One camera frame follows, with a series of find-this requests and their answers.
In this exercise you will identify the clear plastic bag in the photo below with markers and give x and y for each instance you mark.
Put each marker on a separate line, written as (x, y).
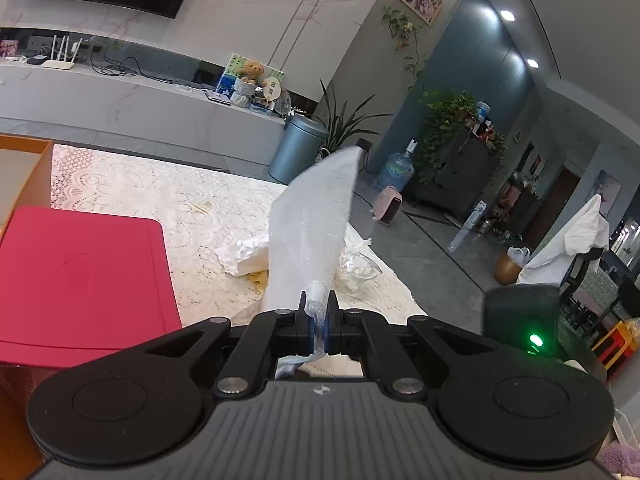
(357, 270)

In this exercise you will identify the small pink photo card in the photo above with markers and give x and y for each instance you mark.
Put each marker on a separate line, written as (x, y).
(8, 49)

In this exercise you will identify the yellow red stool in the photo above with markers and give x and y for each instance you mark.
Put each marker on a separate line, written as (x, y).
(617, 342)

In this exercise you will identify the dark chair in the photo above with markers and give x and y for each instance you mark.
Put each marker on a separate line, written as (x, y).
(585, 270)

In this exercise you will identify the small black box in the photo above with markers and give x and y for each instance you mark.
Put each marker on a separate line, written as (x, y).
(37, 60)

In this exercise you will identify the hanging vine plant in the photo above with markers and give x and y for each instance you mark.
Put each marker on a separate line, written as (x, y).
(405, 30)

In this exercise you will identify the leafy green potted plant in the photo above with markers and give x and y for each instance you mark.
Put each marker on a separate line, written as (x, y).
(445, 115)

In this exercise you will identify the long-leaf potted plant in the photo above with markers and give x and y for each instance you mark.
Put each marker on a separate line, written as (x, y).
(345, 125)

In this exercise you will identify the dark cabinet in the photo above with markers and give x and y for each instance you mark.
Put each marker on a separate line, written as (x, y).
(460, 180)

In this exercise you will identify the blue water jug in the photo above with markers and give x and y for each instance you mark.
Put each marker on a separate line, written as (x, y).
(395, 170)

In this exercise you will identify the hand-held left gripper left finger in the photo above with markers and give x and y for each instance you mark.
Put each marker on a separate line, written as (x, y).
(311, 335)

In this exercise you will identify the white wrapped roll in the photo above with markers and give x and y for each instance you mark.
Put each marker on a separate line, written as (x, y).
(467, 227)

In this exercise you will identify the round white paddle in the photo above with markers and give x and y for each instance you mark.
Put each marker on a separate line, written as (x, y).
(270, 91)

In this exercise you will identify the white lace tablecloth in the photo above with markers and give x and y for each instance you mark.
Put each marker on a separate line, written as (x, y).
(150, 195)

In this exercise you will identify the purple fluffy cloth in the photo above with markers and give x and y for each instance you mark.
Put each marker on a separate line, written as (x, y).
(622, 460)

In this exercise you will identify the yellow cloth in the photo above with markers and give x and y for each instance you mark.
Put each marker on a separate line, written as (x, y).
(260, 282)

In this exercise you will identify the white marble television console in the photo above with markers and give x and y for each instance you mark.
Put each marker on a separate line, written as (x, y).
(125, 105)

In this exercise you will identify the grey blue trash can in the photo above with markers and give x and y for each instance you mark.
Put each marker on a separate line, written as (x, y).
(297, 150)

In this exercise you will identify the brown teddy bear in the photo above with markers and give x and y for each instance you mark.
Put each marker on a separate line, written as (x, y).
(252, 72)

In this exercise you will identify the clear container with red lid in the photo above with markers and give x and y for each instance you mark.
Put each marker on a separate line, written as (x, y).
(85, 270)

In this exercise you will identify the white router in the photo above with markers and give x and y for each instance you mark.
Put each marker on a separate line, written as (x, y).
(60, 64)

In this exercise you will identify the green photo board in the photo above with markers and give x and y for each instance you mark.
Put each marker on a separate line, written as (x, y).
(227, 72)

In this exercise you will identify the gold waste bin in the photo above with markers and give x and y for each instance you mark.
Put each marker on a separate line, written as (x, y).
(507, 270)

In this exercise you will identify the orange cardboard box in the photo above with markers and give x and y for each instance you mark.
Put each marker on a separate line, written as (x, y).
(22, 180)

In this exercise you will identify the white draped cloth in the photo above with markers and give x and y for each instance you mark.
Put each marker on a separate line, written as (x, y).
(570, 240)

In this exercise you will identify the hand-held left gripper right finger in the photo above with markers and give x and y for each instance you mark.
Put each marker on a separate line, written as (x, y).
(326, 335)

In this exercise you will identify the pink space heater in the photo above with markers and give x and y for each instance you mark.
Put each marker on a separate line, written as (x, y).
(389, 207)

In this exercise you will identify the crumpled white tissue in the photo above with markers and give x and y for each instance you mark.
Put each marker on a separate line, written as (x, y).
(245, 255)

